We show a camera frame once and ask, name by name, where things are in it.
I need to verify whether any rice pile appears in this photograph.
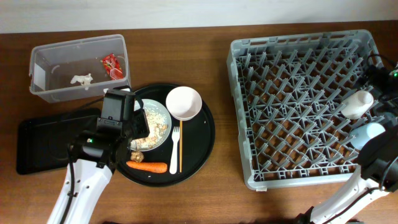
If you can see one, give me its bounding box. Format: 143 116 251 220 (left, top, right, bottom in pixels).
145 110 168 138

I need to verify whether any brown walnut piece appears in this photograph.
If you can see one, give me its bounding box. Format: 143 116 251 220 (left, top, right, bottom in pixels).
131 151 144 163

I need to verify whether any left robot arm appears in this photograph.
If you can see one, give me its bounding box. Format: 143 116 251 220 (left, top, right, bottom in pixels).
48 86 149 223

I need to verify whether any white cup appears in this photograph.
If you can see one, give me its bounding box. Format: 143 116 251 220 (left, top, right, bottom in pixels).
341 90 374 119

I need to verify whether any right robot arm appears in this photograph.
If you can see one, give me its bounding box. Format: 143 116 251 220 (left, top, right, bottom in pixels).
294 63 397 223

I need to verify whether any blue plastic cup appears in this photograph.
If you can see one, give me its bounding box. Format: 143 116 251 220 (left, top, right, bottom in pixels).
351 123 386 150

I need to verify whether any orange carrot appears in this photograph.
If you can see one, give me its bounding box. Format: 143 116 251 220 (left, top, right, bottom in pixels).
126 161 168 174

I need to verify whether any white plastic fork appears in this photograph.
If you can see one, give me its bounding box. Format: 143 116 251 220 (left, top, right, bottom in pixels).
169 126 180 174

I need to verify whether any round black serving tray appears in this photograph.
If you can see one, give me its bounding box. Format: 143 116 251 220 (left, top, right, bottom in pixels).
117 83 215 187

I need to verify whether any clear plastic bin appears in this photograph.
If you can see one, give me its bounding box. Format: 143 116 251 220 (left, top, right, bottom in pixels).
29 34 131 103

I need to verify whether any wooden chopstick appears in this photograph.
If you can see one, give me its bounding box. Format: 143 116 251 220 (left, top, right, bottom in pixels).
179 121 183 173

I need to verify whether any grey dishwasher rack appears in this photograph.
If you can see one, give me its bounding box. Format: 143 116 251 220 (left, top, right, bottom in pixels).
226 30 397 191

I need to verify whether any white tissue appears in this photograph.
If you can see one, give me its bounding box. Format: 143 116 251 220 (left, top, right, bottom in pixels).
70 73 93 90

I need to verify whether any red snack wrapper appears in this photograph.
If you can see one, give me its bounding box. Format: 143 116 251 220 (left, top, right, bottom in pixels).
101 54 124 80

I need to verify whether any black rectangular tray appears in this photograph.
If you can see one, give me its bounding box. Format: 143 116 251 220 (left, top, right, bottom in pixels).
16 108 101 175

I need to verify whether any grey plate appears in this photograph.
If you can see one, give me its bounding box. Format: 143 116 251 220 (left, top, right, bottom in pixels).
129 99 172 152

